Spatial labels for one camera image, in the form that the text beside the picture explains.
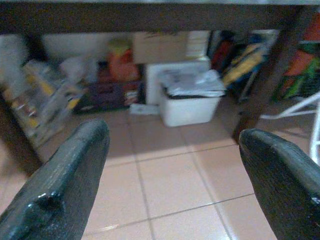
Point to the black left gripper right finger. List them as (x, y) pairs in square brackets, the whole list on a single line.
[(282, 180)]

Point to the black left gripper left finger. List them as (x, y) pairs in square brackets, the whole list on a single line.
[(62, 180)]

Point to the white metal rack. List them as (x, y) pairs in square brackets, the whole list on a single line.
[(303, 117)]

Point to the clear plastic packaged goods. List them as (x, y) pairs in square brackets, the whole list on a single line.
[(42, 100)]

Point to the dark purple box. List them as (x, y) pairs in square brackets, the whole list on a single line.
[(100, 97)]

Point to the orange and green printed cloth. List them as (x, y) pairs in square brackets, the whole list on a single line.
[(301, 67)]

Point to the yellow and blue bag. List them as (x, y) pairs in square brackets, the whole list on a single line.
[(243, 65)]

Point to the white plastic storage bin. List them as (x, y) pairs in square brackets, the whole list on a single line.
[(191, 100)]

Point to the orange bag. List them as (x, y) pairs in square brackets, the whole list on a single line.
[(122, 65)]

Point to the brown cardboard box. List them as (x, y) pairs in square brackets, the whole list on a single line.
[(160, 47)]

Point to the dark wooden table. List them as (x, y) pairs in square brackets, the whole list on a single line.
[(155, 17)]

